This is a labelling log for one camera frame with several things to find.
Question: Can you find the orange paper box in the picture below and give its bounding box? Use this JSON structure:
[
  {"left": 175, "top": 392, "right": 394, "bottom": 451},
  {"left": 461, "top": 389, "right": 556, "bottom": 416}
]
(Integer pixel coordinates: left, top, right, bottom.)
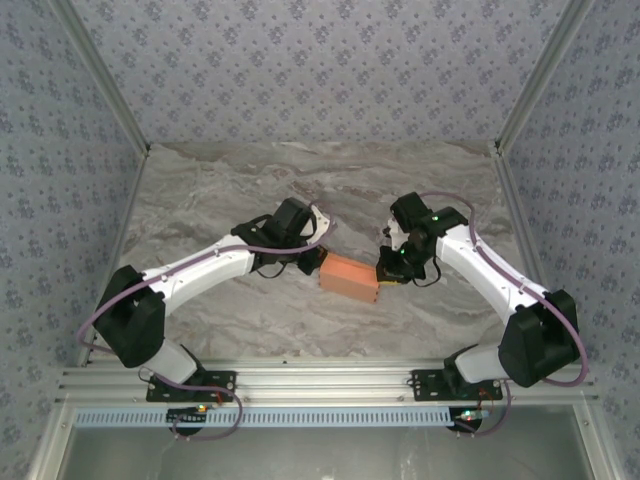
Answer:
[{"left": 318, "top": 252, "right": 382, "bottom": 306}]

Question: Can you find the aluminium mounting beam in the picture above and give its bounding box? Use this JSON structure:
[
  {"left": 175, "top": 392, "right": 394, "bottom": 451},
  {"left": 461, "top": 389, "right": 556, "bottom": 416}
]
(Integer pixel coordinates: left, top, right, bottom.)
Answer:
[{"left": 54, "top": 357, "right": 599, "bottom": 406}]

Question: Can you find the black controller board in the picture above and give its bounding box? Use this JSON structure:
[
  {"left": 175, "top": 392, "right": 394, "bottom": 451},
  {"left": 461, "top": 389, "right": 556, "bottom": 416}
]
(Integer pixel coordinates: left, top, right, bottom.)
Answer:
[
  {"left": 448, "top": 407, "right": 490, "bottom": 434},
  {"left": 166, "top": 405, "right": 210, "bottom": 432}
]

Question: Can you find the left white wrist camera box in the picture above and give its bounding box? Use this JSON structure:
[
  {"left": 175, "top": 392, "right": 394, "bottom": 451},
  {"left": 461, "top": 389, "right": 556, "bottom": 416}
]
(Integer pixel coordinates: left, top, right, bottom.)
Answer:
[{"left": 308, "top": 205, "right": 336, "bottom": 247}]

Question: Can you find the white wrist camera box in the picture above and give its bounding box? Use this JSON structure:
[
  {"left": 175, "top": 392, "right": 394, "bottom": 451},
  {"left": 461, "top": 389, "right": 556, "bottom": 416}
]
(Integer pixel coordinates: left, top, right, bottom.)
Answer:
[
  {"left": 384, "top": 215, "right": 402, "bottom": 252},
  {"left": 308, "top": 205, "right": 336, "bottom": 247}
]

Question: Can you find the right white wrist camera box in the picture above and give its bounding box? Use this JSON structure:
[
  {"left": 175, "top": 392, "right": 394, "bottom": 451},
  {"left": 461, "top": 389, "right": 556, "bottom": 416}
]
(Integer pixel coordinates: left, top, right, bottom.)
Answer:
[{"left": 384, "top": 215, "right": 402, "bottom": 252}]

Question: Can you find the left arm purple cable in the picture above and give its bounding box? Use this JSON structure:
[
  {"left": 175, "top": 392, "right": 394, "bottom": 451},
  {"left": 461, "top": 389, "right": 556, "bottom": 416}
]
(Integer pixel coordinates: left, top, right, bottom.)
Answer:
[{"left": 75, "top": 199, "right": 334, "bottom": 441}]

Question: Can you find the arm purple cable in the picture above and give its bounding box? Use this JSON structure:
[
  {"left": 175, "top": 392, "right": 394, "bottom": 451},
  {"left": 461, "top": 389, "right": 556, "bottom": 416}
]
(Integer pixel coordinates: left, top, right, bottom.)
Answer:
[
  {"left": 417, "top": 191, "right": 591, "bottom": 436},
  {"left": 75, "top": 199, "right": 334, "bottom": 441}
]

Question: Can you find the aluminium side rail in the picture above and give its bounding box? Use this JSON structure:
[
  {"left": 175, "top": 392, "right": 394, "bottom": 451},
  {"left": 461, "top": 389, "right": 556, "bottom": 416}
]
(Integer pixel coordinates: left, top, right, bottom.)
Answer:
[{"left": 492, "top": 142, "right": 571, "bottom": 364}]

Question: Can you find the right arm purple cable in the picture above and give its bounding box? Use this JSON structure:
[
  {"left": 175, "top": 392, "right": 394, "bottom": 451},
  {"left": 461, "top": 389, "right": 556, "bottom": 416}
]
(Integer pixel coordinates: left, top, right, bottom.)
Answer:
[{"left": 417, "top": 191, "right": 591, "bottom": 436}]

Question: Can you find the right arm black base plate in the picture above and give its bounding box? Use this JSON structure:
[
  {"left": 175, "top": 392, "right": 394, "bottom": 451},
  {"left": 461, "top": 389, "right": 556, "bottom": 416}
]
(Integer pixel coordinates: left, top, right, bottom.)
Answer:
[{"left": 410, "top": 368, "right": 504, "bottom": 404}]

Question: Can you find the slotted grey cable duct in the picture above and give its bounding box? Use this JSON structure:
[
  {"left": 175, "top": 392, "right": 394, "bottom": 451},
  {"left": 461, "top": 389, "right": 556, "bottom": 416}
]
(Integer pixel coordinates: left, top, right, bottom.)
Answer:
[{"left": 74, "top": 405, "right": 454, "bottom": 430}]

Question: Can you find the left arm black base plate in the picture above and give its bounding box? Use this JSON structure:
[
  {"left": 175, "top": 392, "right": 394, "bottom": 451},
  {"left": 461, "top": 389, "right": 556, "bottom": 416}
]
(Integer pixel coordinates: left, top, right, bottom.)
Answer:
[{"left": 145, "top": 369, "right": 237, "bottom": 404}]

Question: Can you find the aluminium frame post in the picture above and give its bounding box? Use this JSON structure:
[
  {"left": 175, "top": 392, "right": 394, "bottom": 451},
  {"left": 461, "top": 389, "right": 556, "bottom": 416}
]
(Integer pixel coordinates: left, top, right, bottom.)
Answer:
[
  {"left": 493, "top": 0, "right": 597, "bottom": 156},
  {"left": 49, "top": 0, "right": 151, "bottom": 156}
]

